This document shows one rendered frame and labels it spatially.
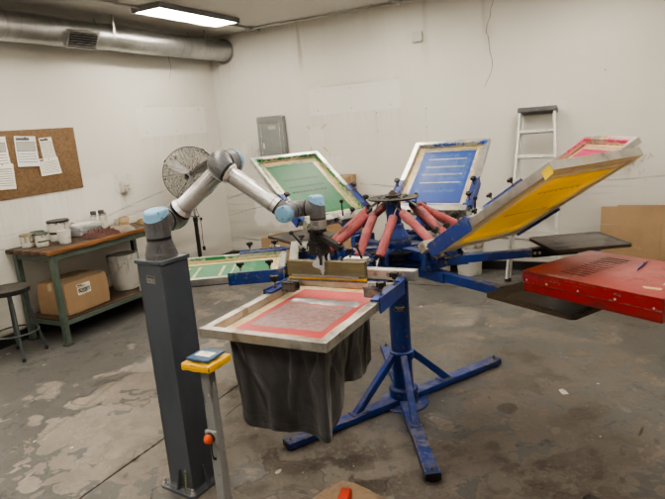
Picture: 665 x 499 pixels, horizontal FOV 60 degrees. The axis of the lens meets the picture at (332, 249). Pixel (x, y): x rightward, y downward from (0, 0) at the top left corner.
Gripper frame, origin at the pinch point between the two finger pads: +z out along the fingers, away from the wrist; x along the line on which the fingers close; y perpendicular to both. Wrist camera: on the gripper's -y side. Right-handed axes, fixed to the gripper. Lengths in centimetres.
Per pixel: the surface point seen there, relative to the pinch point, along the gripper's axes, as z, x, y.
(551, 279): 0, -5, -98
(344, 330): 11, 42, -29
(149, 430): 110, -3, 135
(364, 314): 10.4, 23.6, -29.4
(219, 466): 57, 77, 10
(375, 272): 7.4, -27.5, -12.6
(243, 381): 36, 48, 17
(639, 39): -122, -415, -126
